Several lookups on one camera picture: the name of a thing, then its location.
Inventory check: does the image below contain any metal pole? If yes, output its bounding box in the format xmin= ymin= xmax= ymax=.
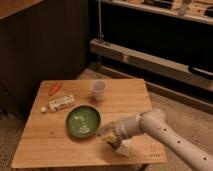
xmin=97 ymin=0 xmax=103 ymax=71

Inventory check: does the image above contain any wooden shelf beam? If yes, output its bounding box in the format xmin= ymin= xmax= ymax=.
xmin=90 ymin=39 xmax=213 ymax=92

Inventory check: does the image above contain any green bowl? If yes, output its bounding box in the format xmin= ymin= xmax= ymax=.
xmin=66 ymin=105 xmax=101 ymax=139

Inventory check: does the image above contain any orange carrot toy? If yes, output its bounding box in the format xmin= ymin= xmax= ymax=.
xmin=49 ymin=82 xmax=62 ymax=96

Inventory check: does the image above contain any wooden table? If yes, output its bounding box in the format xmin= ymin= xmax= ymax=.
xmin=12 ymin=79 xmax=166 ymax=168

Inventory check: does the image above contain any dark wooden cabinet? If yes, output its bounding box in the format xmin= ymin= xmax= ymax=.
xmin=0 ymin=0 xmax=89 ymax=117

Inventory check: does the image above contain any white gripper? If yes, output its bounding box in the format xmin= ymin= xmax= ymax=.
xmin=97 ymin=115 xmax=142 ymax=143

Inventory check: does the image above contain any white glue bottle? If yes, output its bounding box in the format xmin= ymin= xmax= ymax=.
xmin=40 ymin=95 xmax=75 ymax=113

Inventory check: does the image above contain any translucent plastic cup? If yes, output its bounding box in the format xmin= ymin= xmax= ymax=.
xmin=91 ymin=79 xmax=106 ymax=101

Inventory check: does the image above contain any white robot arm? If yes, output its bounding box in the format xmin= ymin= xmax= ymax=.
xmin=97 ymin=108 xmax=213 ymax=171

